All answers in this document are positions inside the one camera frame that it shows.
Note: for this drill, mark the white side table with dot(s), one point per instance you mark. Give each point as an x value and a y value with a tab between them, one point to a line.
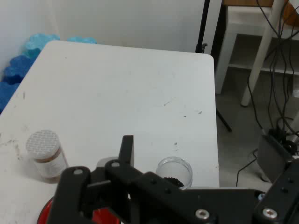
247	21

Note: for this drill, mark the red bowl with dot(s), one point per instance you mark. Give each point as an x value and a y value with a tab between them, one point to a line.
45	214

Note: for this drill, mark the grey box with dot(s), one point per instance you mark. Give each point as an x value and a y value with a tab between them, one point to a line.
271	158

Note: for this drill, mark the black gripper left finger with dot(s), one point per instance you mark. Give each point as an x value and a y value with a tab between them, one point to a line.
70	198

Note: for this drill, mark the dark blue foam piece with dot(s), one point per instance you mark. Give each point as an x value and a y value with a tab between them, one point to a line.
16	72

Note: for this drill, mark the brown cardboard box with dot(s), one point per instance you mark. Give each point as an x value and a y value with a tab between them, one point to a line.
245	2

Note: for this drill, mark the white slanted bar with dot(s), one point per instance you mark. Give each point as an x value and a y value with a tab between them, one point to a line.
261	58

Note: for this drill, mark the black tripod stand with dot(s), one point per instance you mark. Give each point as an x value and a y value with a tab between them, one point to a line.
203	23

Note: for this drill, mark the clear jar with black seeds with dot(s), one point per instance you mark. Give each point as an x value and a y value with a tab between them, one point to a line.
174	169

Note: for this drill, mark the brown spice jar patterned lid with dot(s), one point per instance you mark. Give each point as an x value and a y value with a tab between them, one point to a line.
42	142

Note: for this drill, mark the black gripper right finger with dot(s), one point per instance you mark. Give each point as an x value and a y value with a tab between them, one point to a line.
280	198

